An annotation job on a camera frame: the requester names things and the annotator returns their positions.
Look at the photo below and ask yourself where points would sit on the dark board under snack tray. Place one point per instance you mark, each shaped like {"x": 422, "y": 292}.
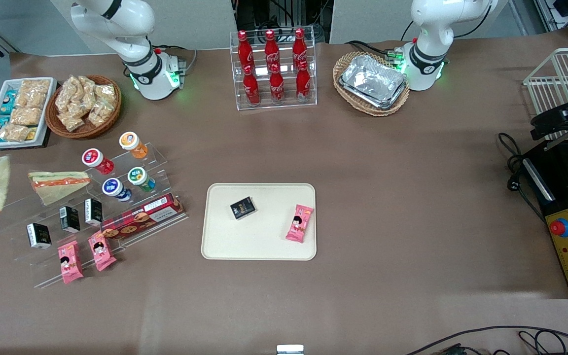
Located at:
{"x": 45, "y": 144}

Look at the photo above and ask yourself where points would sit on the black snack pack gold print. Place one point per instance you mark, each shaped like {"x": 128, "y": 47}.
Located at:
{"x": 242, "y": 207}

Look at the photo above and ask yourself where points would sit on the red gum bottle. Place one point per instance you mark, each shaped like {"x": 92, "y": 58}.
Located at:
{"x": 92, "y": 158}

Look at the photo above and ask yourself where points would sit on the clear acrylic tiered shelf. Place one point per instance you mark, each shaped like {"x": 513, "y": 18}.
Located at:
{"x": 160, "y": 170}

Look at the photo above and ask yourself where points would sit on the clear bag of puffed snacks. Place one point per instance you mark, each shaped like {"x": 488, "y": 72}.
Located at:
{"x": 69, "y": 93}
{"x": 72, "y": 121}
{"x": 99, "y": 114}
{"x": 87, "y": 85}
{"x": 104, "y": 93}

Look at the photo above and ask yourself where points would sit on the cream plastic serving tray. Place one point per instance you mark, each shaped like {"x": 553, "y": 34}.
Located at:
{"x": 264, "y": 236}

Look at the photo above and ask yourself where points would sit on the black machine with yellow panel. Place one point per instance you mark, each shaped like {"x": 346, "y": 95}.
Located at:
{"x": 555, "y": 162}

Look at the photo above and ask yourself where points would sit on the clear acrylic bottle rack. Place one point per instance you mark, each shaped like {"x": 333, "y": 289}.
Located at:
{"x": 264, "y": 107}

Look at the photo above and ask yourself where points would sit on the small silver block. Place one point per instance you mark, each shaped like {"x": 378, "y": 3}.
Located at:
{"x": 290, "y": 350}

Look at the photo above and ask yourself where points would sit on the yellow snack pack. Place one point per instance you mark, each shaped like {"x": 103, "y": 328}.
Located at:
{"x": 31, "y": 134}

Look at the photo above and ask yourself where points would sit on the red emergency stop button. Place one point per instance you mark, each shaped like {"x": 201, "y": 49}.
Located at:
{"x": 560, "y": 227}

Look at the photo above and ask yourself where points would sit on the wicker basket with foil trays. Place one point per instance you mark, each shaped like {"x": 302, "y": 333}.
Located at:
{"x": 363, "y": 109}

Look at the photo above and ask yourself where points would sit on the pink cartoon snack pack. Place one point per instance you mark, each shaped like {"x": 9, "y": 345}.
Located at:
{"x": 69, "y": 261}
{"x": 300, "y": 223}
{"x": 101, "y": 250}

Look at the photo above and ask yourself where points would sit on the white rectangular snack tray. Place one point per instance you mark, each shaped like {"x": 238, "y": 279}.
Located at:
{"x": 13, "y": 144}

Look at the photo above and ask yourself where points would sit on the stacked aluminium foil trays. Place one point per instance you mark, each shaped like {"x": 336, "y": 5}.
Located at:
{"x": 372, "y": 79}

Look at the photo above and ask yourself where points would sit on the green gum bottle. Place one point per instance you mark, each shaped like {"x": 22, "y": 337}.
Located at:
{"x": 137, "y": 176}

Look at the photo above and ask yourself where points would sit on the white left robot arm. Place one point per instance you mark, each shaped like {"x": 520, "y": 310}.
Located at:
{"x": 432, "y": 19}

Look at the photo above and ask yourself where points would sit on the clear bag of crackers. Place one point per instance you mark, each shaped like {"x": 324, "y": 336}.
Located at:
{"x": 14, "y": 132}
{"x": 26, "y": 116}
{"x": 35, "y": 88}

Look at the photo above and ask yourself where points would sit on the brown wicker snack basket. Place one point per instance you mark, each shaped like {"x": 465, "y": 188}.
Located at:
{"x": 87, "y": 132}

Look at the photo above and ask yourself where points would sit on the red tartan shortbread box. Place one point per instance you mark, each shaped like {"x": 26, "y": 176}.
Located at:
{"x": 141, "y": 219}

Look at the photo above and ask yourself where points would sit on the black clamp device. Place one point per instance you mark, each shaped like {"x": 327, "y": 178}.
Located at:
{"x": 560, "y": 118}

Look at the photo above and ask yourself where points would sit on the blue snack pack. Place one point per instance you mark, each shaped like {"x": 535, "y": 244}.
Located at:
{"x": 0, "y": 123}
{"x": 5, "y": 107}
{"x": 9, "y": 96}

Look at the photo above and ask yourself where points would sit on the black white snack pack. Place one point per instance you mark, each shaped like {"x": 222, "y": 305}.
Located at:
{"x": 69, "y": 219}
{"x": 92, "y": 212}
{"x": 39, "y": 235}

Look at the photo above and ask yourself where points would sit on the orange gum bottle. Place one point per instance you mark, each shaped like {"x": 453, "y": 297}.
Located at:
{"x": 130, "y": 140}

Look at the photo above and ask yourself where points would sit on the red cola bottle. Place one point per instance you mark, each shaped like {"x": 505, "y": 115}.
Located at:
{"x": 303, "y": 81}
{"x": 251, "y": 86}
{"x": 244, "y": 49}
{"x": 270, "y": 48}
{"x": 299, "y": 47}
{"x": 277, "y": 84}

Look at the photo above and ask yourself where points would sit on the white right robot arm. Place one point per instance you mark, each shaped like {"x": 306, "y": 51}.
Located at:
{"x": 116, "y": 19}

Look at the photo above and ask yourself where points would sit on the blue gum bottle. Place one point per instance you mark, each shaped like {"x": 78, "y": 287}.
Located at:
{"x": 112, "y": 186}

